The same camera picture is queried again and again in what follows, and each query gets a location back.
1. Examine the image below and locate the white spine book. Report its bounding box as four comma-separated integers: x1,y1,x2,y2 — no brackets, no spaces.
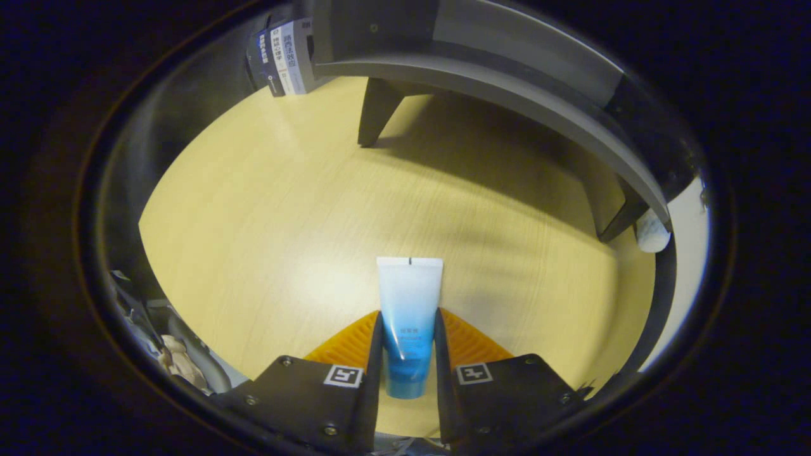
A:
269,22,298,96

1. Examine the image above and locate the beige crumpled cloth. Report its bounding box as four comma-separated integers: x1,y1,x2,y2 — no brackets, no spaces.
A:
160,334,208,388

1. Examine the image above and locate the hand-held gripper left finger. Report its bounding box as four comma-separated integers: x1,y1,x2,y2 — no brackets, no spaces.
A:
209,310,385,453

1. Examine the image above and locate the dark metal frame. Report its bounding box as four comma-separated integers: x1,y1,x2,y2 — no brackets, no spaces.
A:
111,272,232,393

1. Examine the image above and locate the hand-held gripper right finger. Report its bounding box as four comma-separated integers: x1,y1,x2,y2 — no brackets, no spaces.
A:
434,308,593,444

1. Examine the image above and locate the dark grey cabinet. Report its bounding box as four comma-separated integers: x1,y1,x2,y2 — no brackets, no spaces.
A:
310,0,698,243

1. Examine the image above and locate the dark blue book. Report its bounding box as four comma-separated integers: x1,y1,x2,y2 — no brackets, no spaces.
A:
247,28,286,98

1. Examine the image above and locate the grey cover book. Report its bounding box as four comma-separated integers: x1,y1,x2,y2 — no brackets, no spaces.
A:
281,18,317,96

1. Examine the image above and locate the white pale blue object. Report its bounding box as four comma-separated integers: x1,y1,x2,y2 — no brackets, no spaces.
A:
635,209,671,254

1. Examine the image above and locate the blue white cosmetic tube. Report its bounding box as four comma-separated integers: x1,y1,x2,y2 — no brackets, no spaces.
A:
377,256,444,400

